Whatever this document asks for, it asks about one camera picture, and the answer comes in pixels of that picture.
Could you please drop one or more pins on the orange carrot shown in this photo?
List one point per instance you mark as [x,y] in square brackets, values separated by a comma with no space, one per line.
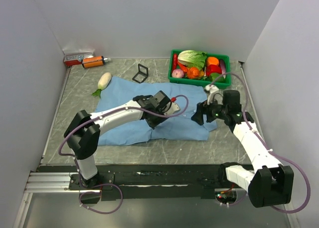
[182,67]

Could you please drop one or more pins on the red bell pepper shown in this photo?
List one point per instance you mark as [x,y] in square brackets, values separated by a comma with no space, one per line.
[213,69]

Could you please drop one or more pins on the pink onion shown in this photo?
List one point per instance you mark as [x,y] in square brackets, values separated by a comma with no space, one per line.
[177,73]

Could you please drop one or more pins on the light blue shirt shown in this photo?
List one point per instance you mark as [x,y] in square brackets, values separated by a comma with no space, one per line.
[120,91]

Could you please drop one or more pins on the white daikon radish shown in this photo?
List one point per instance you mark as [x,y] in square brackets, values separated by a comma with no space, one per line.
[102,84]

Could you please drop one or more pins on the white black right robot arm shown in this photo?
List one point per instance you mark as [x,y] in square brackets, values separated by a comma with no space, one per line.
[270,183]

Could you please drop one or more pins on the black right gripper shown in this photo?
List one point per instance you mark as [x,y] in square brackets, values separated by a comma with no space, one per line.
[203,108]

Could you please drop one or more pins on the green bell pepper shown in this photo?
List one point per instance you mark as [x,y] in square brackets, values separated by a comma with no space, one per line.
[216,77]

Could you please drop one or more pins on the orange cylindrical bottle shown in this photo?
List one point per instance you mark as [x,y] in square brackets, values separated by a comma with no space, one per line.
[96,61]

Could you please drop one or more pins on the black square hinged frame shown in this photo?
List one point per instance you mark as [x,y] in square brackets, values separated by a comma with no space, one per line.
[141,75]

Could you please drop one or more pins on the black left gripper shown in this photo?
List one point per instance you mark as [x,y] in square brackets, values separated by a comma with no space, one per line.
[153,124]

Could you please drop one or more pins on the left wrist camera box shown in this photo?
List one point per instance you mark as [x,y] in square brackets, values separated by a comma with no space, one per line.
[171,109]

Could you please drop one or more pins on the purple eggplant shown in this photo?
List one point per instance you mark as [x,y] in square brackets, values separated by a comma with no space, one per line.
[222,65]

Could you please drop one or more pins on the orange bumpy pumpkin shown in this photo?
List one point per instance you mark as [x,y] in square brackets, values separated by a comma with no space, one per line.
[195,73]

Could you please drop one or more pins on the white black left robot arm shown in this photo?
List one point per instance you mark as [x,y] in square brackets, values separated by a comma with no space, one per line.
[85,129]

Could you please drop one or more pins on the orange round fruit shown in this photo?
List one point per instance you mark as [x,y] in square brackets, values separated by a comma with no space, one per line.
[212,61]

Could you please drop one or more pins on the red white carton box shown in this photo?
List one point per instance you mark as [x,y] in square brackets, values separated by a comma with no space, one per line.
[76,58]

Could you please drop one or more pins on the green white cabbage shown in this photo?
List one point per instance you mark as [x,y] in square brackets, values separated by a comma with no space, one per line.
[192,58]

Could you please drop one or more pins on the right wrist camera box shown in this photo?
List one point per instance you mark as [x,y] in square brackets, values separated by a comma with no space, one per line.
[210,91]

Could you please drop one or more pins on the green plastic crate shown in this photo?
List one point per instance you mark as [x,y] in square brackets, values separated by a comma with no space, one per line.
[203,81]

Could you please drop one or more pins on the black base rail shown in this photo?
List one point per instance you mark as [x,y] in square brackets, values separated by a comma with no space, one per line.
[147,181]

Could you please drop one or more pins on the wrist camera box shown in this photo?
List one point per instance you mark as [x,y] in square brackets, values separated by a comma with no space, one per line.
[210,91]
[171,109]

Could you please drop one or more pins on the red chili pepper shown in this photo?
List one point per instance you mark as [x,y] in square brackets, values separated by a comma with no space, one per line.
[175,61]

